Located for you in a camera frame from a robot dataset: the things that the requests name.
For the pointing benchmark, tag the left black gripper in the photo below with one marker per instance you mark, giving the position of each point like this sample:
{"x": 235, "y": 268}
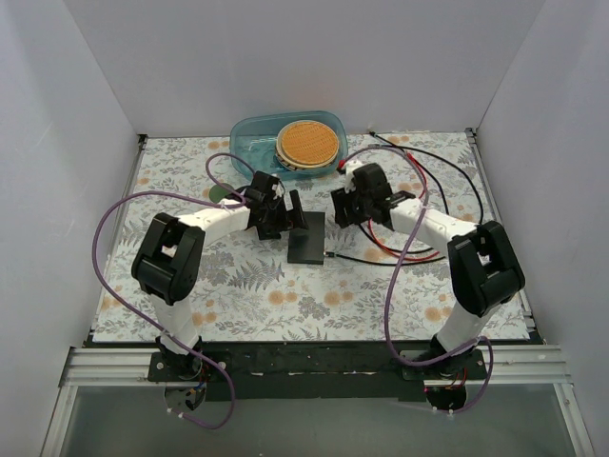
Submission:
{"x": 282, "y": 215}

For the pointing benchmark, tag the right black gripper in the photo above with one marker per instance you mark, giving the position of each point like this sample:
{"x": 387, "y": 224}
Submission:
{"x": 346, "y": 206}

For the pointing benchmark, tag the black network switch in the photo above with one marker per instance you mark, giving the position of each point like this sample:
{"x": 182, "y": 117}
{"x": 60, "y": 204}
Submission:
{"x": 306, "y": 246}

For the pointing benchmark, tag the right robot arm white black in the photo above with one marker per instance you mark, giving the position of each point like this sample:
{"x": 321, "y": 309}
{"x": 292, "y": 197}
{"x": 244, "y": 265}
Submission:
{"x": 484, "y": 269}

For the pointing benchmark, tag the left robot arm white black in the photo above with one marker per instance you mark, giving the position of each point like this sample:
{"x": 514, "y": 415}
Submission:
{"x": 167, "y": 263}

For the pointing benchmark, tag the floral table mat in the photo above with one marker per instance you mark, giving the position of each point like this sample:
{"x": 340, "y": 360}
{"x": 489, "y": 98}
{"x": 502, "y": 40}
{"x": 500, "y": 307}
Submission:
{"x": 246, "y": 290}

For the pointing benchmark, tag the round woven coaster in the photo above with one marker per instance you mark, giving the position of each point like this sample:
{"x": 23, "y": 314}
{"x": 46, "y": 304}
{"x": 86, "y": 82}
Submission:
{"x": 307, "y": 144}

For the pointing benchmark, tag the blue plastic container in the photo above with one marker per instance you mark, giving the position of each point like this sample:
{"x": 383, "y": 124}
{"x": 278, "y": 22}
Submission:
{"x": 253, "y": 143}

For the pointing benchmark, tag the green cup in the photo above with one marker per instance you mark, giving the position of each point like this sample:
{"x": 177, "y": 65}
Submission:
{"x": 219, "y": 192}

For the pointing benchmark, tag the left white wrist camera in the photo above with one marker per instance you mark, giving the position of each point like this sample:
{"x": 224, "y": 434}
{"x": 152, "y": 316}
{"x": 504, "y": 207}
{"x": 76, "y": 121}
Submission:
{"x": 277, "y": 191}

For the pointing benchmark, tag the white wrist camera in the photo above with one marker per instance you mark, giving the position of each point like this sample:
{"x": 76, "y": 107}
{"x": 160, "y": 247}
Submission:
{"x": 277, "y": 191}
{"x": 349, "y": 169}

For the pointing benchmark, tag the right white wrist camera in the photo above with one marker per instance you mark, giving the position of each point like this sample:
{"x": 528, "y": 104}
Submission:
{"x": 349, "y": 169}

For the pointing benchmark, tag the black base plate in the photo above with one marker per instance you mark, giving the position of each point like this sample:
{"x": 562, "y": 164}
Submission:
{"x": 318, "y": 370}

